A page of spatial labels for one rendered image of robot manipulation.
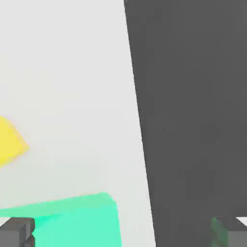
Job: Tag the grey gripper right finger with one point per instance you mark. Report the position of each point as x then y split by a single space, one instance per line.
231 235

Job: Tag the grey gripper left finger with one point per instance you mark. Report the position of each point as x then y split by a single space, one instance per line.
13 233

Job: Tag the large turquoise box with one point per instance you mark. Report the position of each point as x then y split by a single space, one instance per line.
77 222

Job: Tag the large yellow box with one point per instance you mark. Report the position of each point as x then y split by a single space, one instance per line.
8 142

